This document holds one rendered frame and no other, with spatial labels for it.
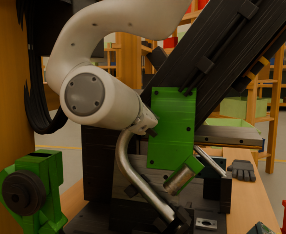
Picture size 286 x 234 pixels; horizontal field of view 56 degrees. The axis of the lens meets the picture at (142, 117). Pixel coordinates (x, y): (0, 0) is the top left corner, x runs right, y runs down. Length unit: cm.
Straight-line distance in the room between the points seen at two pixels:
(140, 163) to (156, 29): 43
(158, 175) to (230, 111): 292
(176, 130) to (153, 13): 38
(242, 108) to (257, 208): 259
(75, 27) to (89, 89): 10
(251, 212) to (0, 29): 80
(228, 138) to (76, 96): 51
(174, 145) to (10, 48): 43
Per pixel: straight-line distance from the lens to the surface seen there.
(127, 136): 68
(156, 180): 72
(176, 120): 68
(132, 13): 37
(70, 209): 94
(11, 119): 65
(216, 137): 79
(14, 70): 66
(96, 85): 37
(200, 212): 86
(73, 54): 44
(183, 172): 65
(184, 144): 68
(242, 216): 88
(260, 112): 365
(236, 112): 351
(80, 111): 38
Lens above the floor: 132
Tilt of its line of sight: 10 degrees down
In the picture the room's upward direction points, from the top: straight up
